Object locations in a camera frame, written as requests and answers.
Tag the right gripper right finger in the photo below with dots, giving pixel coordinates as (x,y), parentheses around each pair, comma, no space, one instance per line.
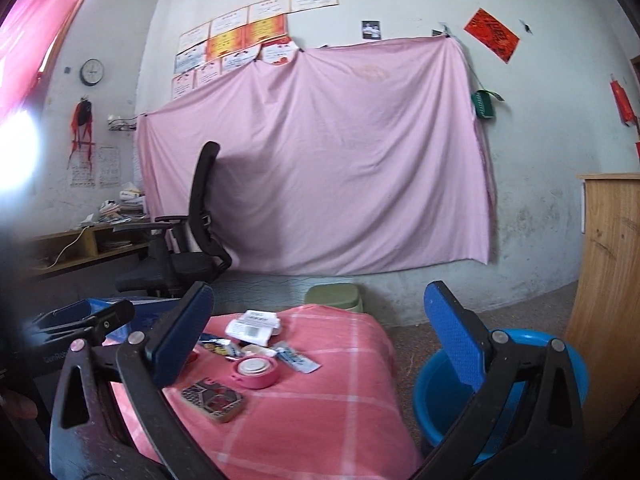
(546,438)

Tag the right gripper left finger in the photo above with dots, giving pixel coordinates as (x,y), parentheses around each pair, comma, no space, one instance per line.
(89,438)

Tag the brown patterned box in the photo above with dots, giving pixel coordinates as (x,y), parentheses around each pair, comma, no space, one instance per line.
(213,399)

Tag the blue snack wrapper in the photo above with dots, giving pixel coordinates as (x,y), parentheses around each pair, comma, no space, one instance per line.
(224,347)

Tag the pink tape roll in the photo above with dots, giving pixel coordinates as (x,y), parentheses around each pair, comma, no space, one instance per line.
(255,372)

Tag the white paper package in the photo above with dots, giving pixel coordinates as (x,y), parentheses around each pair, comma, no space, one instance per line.
(254,327)

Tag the light blue foil wrapper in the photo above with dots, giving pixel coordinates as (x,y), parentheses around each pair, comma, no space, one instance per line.
(294,359)

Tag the person's left hand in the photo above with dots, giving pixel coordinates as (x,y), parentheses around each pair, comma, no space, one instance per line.
(17,406)

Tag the blue plastic basin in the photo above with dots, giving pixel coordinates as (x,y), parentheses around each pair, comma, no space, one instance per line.
(439,398)

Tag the wooden desk shelf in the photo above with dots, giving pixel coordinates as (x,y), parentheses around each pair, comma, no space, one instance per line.
(62,252)

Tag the blue cardboard box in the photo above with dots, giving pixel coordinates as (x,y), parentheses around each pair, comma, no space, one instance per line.
(118,317)

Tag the wooden cabinet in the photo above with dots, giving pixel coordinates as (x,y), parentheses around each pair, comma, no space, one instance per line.
(604,325)

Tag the stack of papers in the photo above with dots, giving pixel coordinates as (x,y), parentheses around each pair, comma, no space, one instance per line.
(129,206)

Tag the black office chair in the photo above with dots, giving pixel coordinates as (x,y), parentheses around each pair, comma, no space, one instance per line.
(181,249)

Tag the pink checked tablecloth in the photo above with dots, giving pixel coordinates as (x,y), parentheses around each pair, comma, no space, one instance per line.
(341,421)

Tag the green plastic stool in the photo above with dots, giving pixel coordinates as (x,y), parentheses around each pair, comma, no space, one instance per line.
(345,296)

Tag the red hanging ornament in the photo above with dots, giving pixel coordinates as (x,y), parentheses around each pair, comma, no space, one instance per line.
(81,127)

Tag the pink hanging sheet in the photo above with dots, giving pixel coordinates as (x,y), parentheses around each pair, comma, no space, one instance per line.
(347,160)

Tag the green hanging basket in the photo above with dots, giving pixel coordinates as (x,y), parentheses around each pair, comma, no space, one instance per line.
(483,101)

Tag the round wall clock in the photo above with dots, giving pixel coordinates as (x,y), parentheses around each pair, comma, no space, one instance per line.
(91,72)

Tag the wall certificates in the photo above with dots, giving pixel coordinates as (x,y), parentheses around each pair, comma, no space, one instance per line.
(234,39)

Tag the red diamond wall paper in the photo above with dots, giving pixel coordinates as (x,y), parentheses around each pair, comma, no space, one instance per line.
(495,36)

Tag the small wall photo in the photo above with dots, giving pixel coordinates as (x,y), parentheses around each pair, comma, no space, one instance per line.
(371,30)

